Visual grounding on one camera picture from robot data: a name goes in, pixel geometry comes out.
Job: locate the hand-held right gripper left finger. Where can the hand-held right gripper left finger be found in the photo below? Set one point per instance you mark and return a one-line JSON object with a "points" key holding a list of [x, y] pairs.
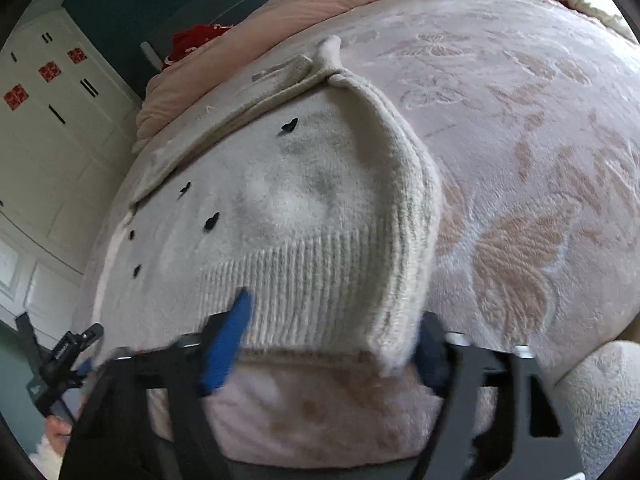
{"points": [[227, 347]]}

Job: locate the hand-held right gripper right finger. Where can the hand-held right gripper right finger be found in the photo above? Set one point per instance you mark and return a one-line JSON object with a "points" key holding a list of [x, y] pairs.
{"points": [[431, 362]]}

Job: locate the white knit sweater black hearts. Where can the white knit sweater black hearts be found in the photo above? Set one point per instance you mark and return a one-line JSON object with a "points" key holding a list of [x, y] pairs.
{"points": [[300, 220]]}

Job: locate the person's left forearm white sleeve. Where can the person's left forearm white sleeve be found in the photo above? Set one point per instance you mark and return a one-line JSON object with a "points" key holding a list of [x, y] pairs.
{"points": [[47, 457]]}

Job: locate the person's left hand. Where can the person's left hand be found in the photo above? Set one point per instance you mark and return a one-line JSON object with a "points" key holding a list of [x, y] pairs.
{"points": [[59, 429]]}

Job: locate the white wardrobe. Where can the white wardrobe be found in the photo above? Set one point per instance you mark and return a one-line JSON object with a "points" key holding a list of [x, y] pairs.
{"points": [[50, 160]]}

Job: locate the pink embossed bed blanket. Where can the pink embossed bed blanket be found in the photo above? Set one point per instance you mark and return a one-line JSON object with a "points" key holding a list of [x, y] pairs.
{"points": [[525, 170]]}

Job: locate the red square sticker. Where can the red square sticker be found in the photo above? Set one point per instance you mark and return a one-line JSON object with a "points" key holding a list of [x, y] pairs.
{"points": [[15, 95], [77, 55], [50, 71]]}

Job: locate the red cloth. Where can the red cloth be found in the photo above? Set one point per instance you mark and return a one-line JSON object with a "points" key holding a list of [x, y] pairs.
{"points": [[197, 44]]}

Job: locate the pink duvet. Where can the pink duvet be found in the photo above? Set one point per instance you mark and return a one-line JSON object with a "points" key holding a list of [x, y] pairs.
{"points": [[300, 15]]}

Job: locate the teal padded headboard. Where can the teal padded headboard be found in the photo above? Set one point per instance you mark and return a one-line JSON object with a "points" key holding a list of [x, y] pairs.
{"points": [[150, 5]]}

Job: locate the cream fluffy blanket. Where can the cream fluffy blanket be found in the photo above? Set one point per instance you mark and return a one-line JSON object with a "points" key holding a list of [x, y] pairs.
{"points": [[585, 0]]}

